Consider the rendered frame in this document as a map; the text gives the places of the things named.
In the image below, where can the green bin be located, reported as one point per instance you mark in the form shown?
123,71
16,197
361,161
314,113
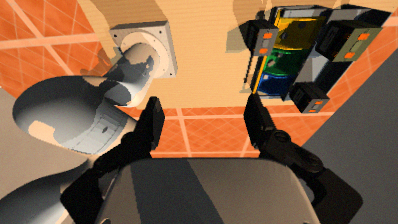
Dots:
288,64

